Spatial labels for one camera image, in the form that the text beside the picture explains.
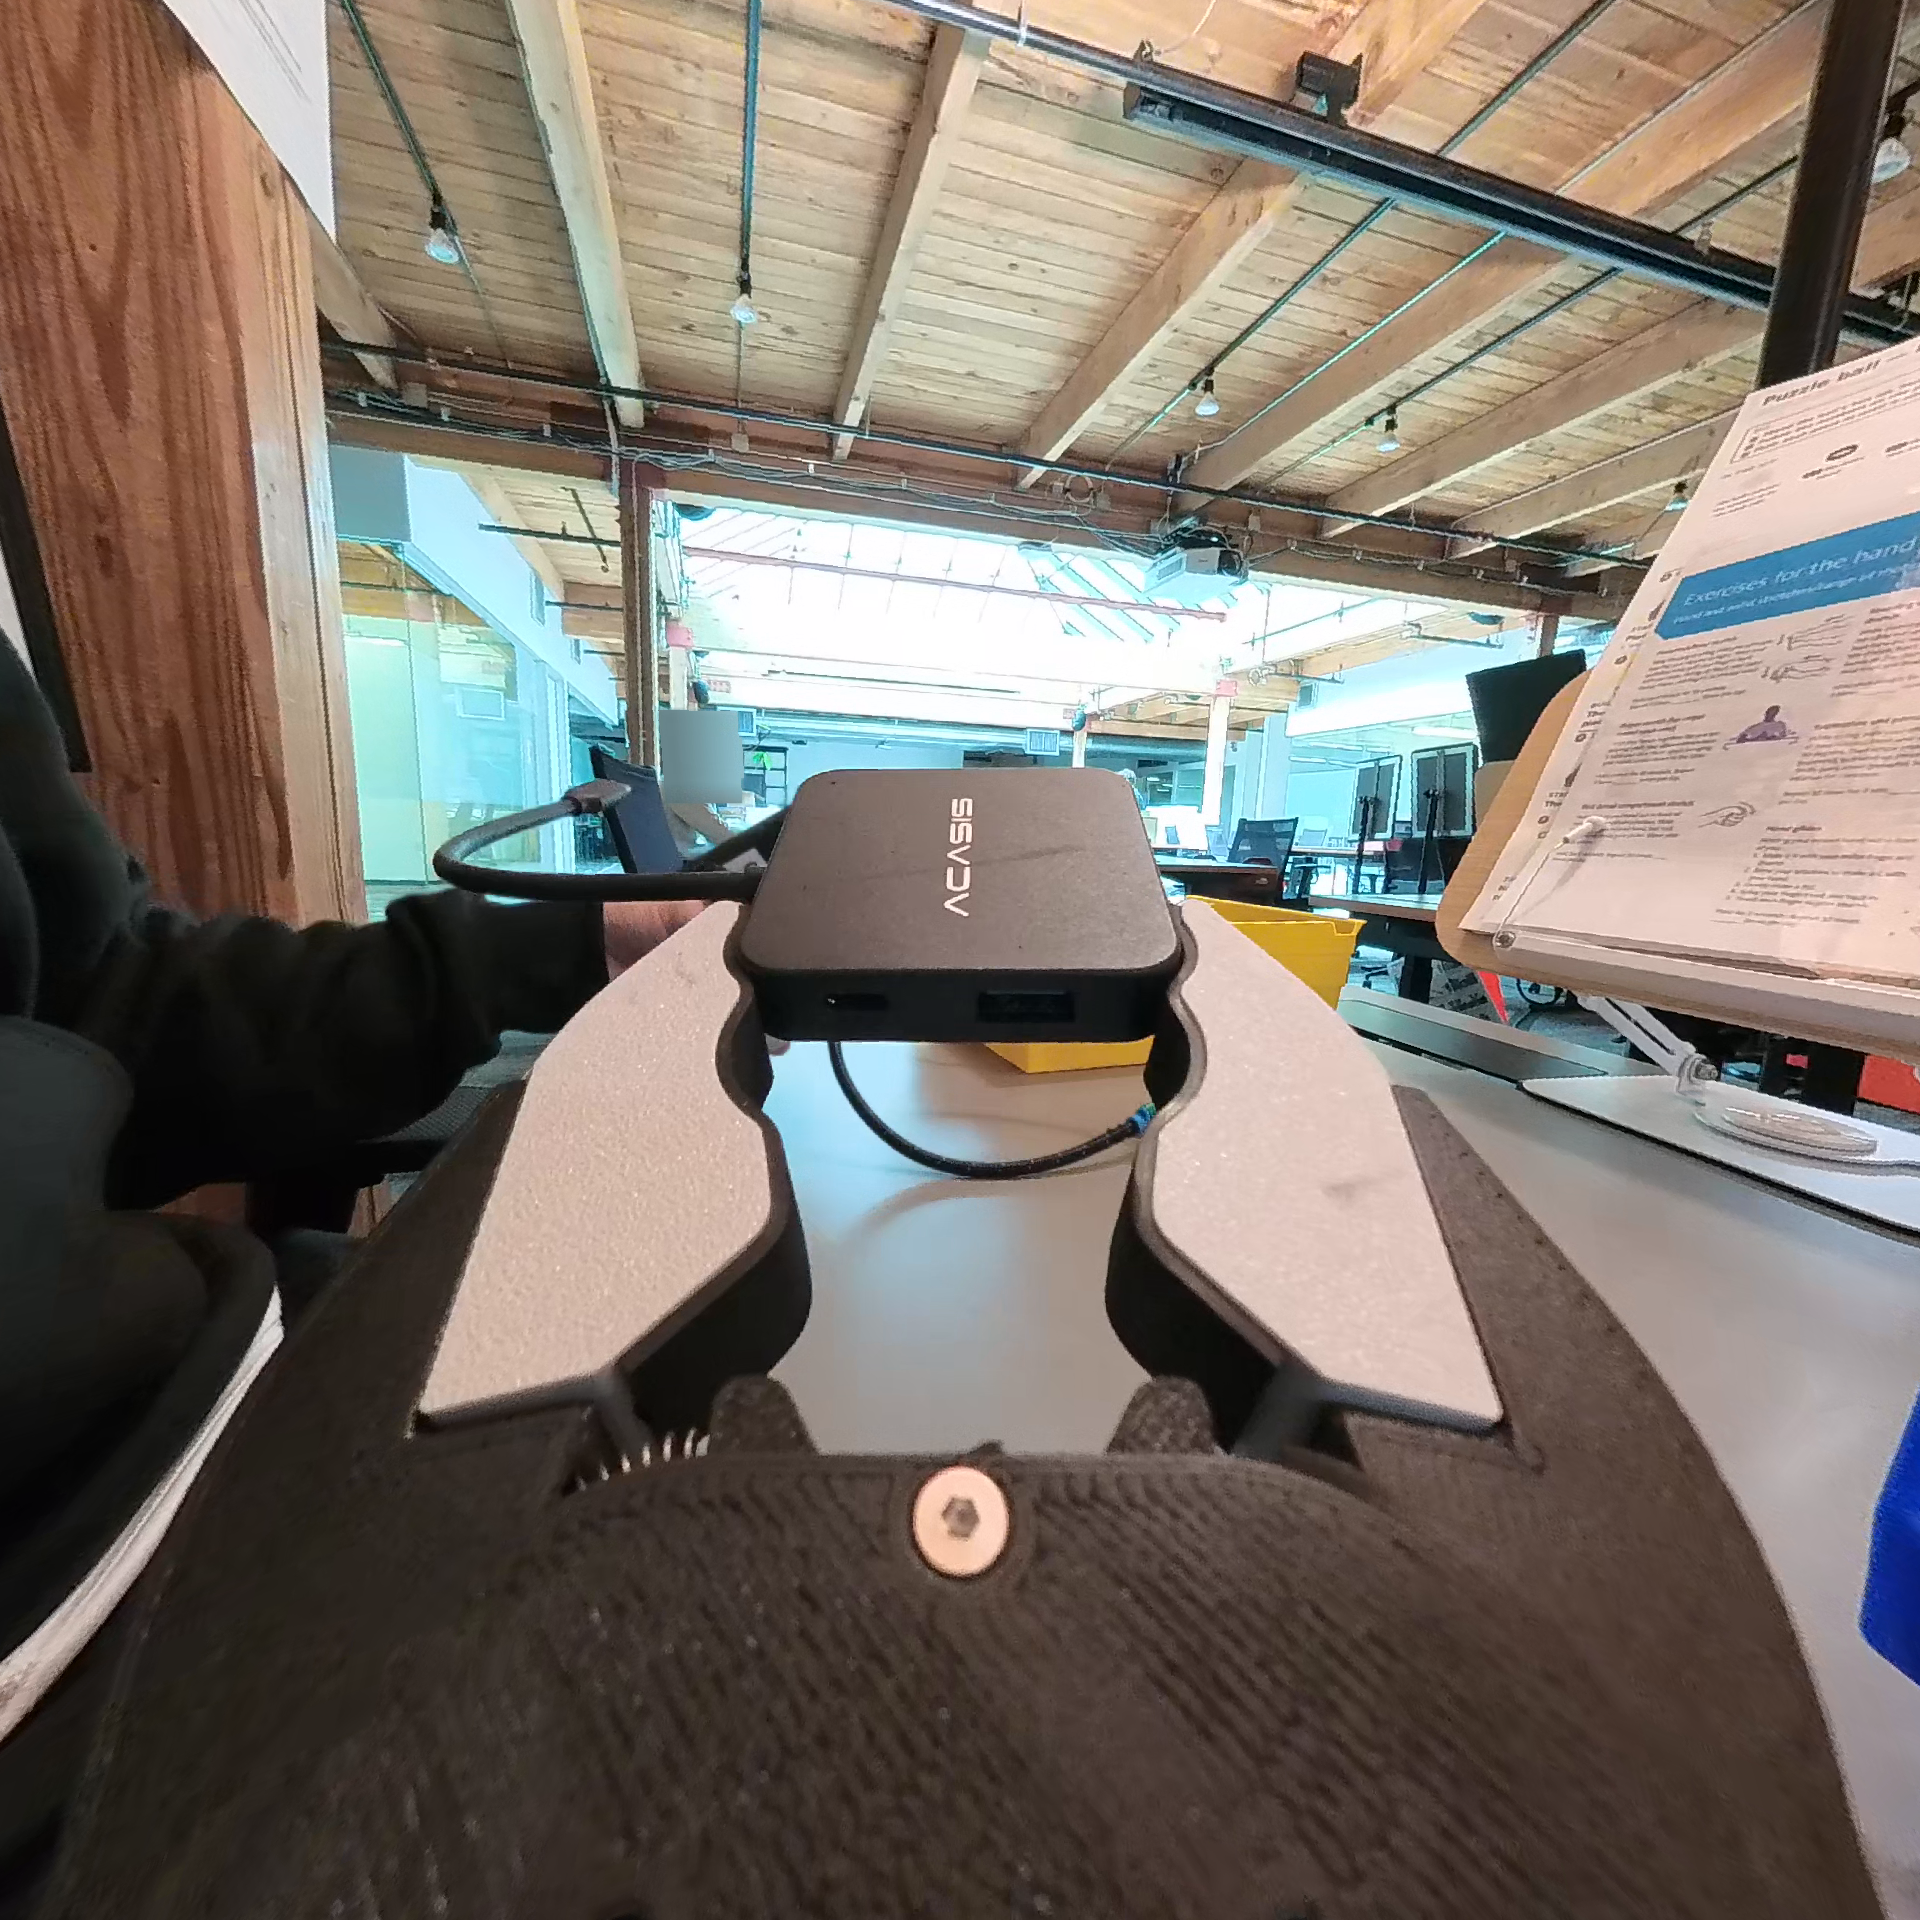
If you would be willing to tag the black ceiling track rail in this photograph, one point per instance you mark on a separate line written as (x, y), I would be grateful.
(1424, 183)

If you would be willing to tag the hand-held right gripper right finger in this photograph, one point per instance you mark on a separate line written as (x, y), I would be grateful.
(1320, 1185)

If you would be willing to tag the white paper sheet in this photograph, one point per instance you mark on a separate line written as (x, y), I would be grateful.
(269, 89)

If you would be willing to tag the blue bin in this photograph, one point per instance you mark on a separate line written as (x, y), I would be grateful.
(1898, 1546)

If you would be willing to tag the person's left hand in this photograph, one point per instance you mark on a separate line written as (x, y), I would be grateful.
(648, 930)

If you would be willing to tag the document stand with paper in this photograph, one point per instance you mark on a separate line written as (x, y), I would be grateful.
(1723, 751)

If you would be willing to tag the black hub with blue port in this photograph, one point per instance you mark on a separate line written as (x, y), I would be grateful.
(961, 868)

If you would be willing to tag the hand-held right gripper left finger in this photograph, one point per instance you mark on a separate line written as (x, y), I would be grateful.
(614, 1170)

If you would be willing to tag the grey desk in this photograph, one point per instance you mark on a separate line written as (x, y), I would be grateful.
(961, 1290)

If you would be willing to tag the ceiling projector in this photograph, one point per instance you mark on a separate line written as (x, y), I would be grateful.
(1196, 563)

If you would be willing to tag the black laptop screen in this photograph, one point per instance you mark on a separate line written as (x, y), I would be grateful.
(628, 825)

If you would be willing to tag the black monitor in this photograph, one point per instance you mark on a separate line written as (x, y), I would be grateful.
(1523, 705)

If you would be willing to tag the person's left forearm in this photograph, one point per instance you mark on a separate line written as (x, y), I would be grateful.
(299, 1020)

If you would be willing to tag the black vertical pole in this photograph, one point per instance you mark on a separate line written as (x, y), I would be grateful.
(1822, 182)

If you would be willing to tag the wooden pillar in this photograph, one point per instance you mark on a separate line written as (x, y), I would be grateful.
(165, 523)

